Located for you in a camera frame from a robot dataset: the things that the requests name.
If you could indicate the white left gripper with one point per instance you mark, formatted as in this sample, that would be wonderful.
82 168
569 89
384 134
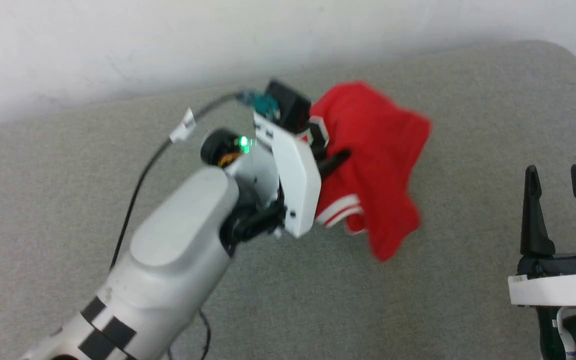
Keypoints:
295 175

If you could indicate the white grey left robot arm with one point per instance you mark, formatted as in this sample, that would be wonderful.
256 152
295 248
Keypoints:
178 250

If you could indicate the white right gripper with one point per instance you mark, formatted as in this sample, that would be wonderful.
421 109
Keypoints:
563 287

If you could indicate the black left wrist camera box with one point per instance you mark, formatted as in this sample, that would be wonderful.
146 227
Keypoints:
288 105

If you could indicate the red white basketball jersey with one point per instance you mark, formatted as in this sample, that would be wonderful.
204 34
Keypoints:
378 150

